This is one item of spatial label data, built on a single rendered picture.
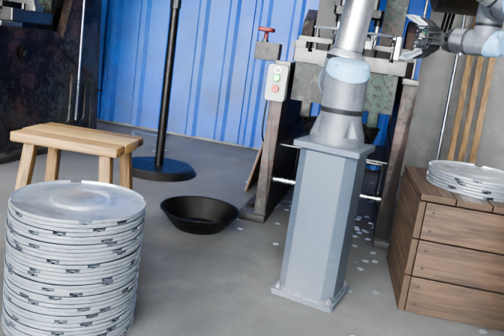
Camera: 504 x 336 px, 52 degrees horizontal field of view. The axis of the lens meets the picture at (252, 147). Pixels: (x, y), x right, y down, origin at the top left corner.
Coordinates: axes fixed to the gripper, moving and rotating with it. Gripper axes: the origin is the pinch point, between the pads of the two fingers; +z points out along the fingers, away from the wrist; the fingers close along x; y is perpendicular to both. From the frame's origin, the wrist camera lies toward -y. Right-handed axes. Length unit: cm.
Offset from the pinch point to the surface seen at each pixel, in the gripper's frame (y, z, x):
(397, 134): -11.2, 2.8, 34.3
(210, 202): 34, 51, 73
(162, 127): 24, 114, 55
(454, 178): 12, -35, 39
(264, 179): 18, 40, 61
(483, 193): 6, -41, 42
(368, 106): -8.4, 16.1, 26.4
